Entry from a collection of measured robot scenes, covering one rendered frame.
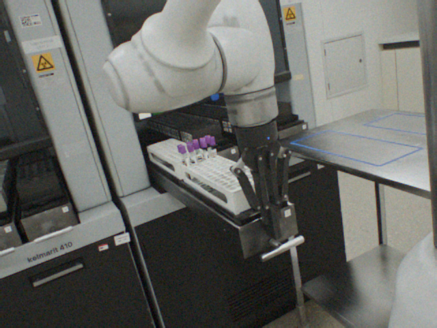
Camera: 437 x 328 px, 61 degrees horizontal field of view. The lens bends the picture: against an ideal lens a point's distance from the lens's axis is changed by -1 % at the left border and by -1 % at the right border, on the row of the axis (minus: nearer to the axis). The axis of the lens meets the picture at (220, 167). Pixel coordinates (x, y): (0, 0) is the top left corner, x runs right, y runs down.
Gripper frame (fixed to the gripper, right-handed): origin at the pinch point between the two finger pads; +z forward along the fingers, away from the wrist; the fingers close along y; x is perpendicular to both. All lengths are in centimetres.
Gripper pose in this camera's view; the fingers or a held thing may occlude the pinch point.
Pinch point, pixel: (272, 221)
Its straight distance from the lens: 75.9
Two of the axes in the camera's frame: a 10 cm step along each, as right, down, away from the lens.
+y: -8.7, 3.1, -3.8
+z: 2.0, 9.3, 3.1
